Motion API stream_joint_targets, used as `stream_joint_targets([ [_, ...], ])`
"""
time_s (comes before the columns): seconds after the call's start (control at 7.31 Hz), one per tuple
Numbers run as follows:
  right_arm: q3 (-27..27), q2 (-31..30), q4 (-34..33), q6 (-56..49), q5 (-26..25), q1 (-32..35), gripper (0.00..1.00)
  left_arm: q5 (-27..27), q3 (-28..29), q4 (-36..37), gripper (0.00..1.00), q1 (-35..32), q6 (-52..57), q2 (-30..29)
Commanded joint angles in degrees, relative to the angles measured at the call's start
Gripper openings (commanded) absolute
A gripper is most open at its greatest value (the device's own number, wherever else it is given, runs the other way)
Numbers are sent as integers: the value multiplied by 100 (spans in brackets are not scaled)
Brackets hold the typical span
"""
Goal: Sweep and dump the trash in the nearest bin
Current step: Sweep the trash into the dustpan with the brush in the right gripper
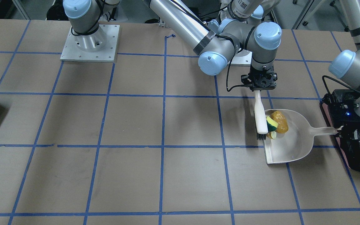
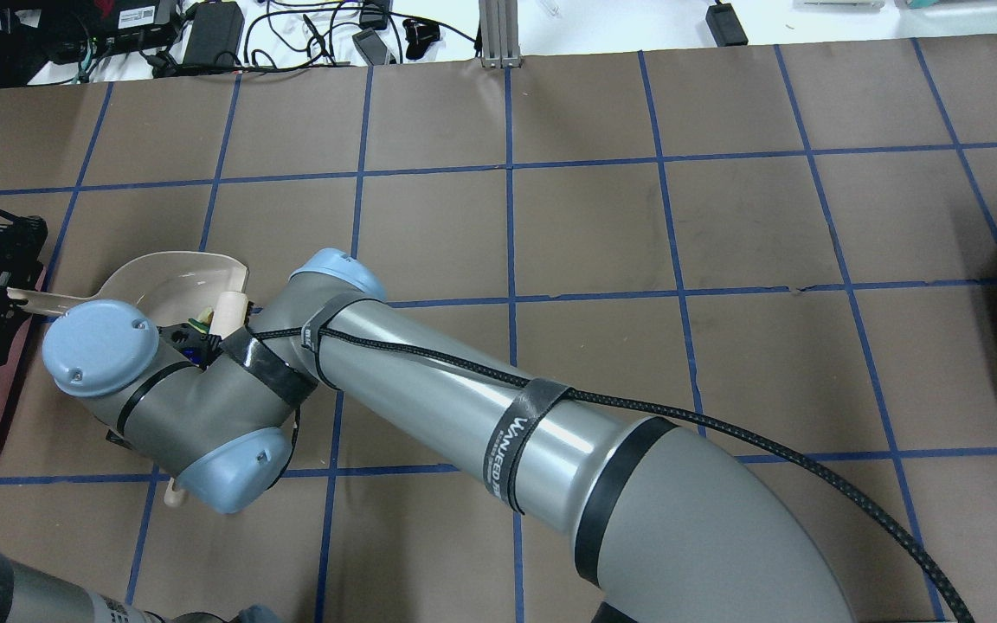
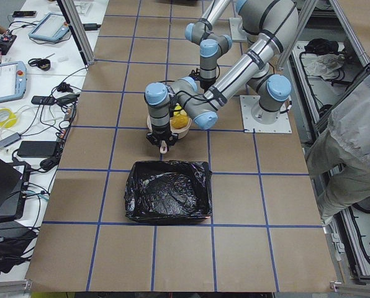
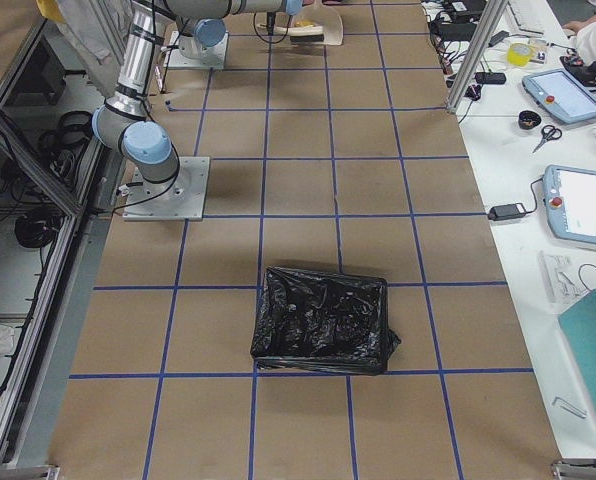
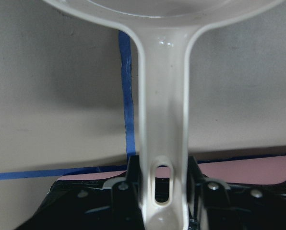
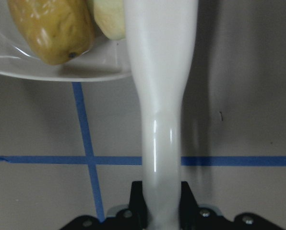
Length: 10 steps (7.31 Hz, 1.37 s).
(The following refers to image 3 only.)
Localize beige dustpan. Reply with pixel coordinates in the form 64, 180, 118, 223
147, 115, 192, 154

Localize black lined bin near left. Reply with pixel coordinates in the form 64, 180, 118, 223
124, 160, 212, 225

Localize teach pendant near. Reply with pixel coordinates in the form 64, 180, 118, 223
0, 61, 27, 103

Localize teach pendant far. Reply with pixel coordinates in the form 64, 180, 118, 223
28, 12, 69, 43

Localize black laptop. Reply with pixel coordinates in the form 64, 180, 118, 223
0, 159, 30, 222

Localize yellow potato toy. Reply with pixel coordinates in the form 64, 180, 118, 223
171, 114, 189, 130

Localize yellow tape roll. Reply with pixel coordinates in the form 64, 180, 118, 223
0, 108, 17, 129

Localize person in grey clothes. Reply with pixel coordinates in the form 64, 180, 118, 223
305, 74, 370, 225

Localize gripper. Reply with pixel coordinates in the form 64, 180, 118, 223
189, 70, 215, 91
146, 132, 178, 148

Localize scissors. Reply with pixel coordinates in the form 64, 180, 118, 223
27, 53, 54, 67

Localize white crumpled cloth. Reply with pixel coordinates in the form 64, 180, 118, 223
305, 53, 345, 80

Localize aluminium frame post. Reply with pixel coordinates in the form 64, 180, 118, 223
57, 0, 95, 66

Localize teach pendant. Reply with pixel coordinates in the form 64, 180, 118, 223
0, 61, 27, 103
28, 12, 69, 43

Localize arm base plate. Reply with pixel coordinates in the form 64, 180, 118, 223
240, 96, 292, 133
229, 17, 248, 43

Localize yellow green sponge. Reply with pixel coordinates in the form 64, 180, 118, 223
173, 105, 183, 116

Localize black power adapter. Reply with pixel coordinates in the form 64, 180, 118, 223
17, 141, 58, 158

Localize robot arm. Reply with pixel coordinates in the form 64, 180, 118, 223
144, 1, 298, 153
184, 1, 232, 91

